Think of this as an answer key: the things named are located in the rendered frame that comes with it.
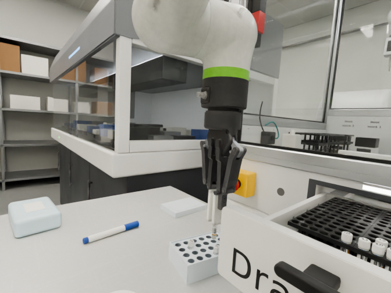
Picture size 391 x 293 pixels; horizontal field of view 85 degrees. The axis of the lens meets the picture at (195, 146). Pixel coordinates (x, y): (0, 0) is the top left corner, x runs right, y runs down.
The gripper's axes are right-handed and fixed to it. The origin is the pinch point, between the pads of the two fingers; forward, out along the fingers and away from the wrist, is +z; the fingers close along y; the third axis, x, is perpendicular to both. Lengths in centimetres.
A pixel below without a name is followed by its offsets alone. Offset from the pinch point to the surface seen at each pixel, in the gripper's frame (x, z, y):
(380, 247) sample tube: 5.9, -3.7, 25.9
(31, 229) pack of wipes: -35.1, 9.7, -24.7
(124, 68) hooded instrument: -9, -37, -55
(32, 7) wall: -76, -173, -384
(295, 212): 11.6, -1.0, 10.6
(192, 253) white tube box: -5.9, 8.4, 1.2
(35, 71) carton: -68, -75, -338
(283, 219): 6.9, -0.8, 11.5
